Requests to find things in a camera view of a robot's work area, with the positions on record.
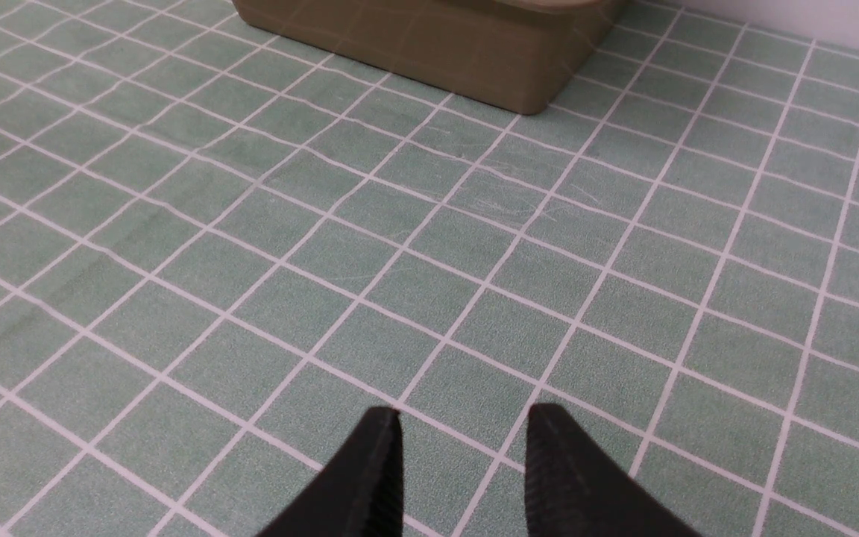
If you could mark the olive green plastic bin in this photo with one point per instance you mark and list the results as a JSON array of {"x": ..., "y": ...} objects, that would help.
[{"x": 514, "y": 55}]

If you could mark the green checkered table cloth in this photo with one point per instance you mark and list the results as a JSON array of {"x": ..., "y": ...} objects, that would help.
[{"x": 219, "y": 246}]

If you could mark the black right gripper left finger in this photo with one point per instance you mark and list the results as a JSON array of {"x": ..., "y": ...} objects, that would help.
[{"x": 359, "y": 492}]

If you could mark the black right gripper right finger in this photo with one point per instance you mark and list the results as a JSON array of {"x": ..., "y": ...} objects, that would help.
[{"x": 573, "y": 488}]

